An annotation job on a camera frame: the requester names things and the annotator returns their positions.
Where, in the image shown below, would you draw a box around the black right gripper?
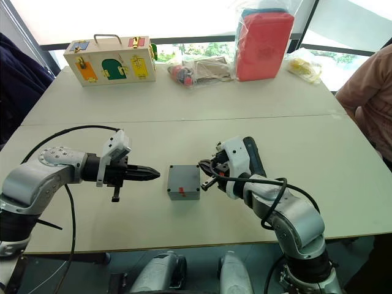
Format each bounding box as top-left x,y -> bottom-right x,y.
198,149 -> 231,192

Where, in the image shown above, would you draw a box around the dark window frame rail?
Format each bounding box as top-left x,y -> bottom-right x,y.
39,32 -> 392,52

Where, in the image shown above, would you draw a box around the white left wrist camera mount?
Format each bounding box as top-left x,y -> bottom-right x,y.
96,129 -> 133,187

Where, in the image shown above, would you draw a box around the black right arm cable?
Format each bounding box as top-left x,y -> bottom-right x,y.
211,171 -> 321,230

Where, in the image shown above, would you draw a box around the red pouch in plastic bag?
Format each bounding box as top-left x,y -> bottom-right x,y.
234,0 -> 296,83

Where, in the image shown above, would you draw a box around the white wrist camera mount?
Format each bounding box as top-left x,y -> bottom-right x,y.
96,129 -> 133,187
216,136 -> 251,202

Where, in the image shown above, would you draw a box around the wooden lock box coloured doors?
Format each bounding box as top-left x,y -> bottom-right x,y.
62,33 -> 158,88

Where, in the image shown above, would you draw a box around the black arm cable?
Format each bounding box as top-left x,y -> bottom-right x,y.
21,124 -> 123,294
211,171 -> 321,230

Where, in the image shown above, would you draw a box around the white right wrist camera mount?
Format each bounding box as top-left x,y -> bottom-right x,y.
216,136 -> 251,202

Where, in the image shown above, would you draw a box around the person in pink shirt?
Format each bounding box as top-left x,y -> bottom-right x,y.
334,44 -> 392,172

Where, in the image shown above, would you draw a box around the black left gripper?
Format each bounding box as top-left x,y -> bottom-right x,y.
104,156 -> 161,203

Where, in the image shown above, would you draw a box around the silver rounded leg housing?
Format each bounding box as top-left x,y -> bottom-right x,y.
128,250 -> 188,294
218,251 -> 255,294

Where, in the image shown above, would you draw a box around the clear bag with toy parts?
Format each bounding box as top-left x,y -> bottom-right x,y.
166,56 -> 237,90

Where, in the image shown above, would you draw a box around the dark blue jacket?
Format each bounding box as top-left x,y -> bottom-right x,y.
0,32 -> 56,145

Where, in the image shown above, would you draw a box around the clear bag with yellow items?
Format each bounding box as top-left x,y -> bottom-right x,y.
286,48 -> 323,86

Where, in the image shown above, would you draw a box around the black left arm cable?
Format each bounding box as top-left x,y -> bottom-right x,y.
21,124 -> 123,294

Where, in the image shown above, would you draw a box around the thin black pointed strap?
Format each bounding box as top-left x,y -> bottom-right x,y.
37,218 -> 64,231

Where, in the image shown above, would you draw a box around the grey metal box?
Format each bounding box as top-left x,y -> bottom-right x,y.
167,164 -> 202,202

